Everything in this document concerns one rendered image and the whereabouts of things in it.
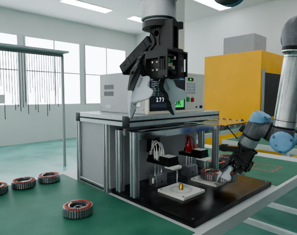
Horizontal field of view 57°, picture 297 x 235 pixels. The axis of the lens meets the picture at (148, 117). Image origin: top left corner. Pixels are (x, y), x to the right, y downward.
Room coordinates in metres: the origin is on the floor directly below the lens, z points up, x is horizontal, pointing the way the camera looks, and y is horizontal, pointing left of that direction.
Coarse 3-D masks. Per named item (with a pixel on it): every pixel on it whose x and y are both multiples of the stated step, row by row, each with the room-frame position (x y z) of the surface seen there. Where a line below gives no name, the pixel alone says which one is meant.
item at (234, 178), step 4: (216, 172) 1.26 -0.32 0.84; (232, 172) 1.24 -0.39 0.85; (212, 176) 1.24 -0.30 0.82; (216, 176) 1.21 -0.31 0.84; (232, 176) 1.18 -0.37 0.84; (236, 176) 1.21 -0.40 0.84; (220, 180) 1.19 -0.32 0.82; (224, 180) 1.18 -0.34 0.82; (232, 180) 1.18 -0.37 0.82; (236, 180) 1.20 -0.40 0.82
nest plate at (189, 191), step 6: (168, 186) 1.23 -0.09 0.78; (174, 186) 1.23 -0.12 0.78; (186, 186) 1.23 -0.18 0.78; (192, 186) 1.23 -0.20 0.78; (162, 192) 1.17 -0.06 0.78; (168, 192) 1.15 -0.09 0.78; (174, 192) 1.15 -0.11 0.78; (180, 192) 1.15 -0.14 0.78; (186, 192) 1.15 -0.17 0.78; (192, 192) 1.15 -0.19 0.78; (198, 192) 1.15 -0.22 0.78; (180, 198) 1.10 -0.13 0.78; (186, 198) 1.10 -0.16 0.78
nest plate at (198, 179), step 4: (196, 176) 1.39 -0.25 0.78; (192, 180) 1.35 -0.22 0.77; (196, 180) 1.33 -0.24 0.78; (200, 180) 1.32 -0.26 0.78; (204, 180) 1.32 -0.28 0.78; (208, 180) 1.32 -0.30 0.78; (212, 180) 1.32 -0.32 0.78; (208, 184) 1.28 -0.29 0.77; (212, 184) 1.27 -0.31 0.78; (216, 184) 1.26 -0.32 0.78; (220, 184) 1.27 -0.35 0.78
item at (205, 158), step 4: (196, 148) 1.43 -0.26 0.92; (200, 148) 1.43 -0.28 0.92; (180, 152) 1.46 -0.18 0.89; (184, 152) 1.44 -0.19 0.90; (192, 152) 1.41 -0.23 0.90; (196, 152) 1.39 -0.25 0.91; (200, 152) 1.37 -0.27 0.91; (204, 152) 1.39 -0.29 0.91; (188, 156) 1.46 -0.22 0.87; (192, 156) 1.40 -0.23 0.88; (196, 156) 1.38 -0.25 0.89; (200, 156) 1.36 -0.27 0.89; (204, 156) 1.39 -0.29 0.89; (188, 160) 1.46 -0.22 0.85; (192, 160) 1.47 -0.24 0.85; (204, 160) 1.35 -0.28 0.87; (188, 164) 1.46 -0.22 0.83
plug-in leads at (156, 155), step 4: (152, 140) 1.29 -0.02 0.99; (156, 140) 1.30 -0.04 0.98; (152, 144) 1.29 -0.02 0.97; (152, 148) 1.30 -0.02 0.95; (156, 148) 1.26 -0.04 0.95; (156, 152) 1.26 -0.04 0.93; (160, 152) 1.27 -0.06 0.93; (164, 152) 1.29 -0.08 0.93; (148, 156) 1.30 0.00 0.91; (152, 156) 1.30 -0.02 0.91; (156, 156) 1.26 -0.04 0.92
